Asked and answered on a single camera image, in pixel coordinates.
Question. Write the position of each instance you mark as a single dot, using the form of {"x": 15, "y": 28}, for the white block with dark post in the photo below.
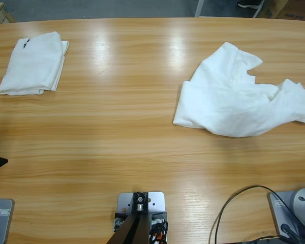
{"x": 156, "y": 200}

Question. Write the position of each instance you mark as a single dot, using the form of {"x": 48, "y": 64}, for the black shoe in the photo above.
{"x": 250, "y": 3}

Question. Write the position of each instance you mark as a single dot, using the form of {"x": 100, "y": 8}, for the white metal table leg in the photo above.
{"x": 199, "y": 8}
{"x": 260, "y": 8}

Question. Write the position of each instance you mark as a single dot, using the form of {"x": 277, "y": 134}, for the white t-shirt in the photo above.
{"x": 33, "y": 66}
{"x": 231, "y": 106}

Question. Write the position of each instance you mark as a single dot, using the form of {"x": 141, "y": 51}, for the wooden pallet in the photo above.
{"x": 0, "y": 14}

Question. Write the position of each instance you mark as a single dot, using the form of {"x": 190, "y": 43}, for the brown cardboard box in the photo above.
{"x": 289, "y": 10}

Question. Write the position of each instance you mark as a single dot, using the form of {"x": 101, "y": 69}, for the grey base plate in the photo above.
{"x": 279, "y": 211}
{"x": 1, "y": 221}

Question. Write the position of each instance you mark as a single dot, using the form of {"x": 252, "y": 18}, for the folded white T-shirt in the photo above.
{"x": 33, "y": 66}

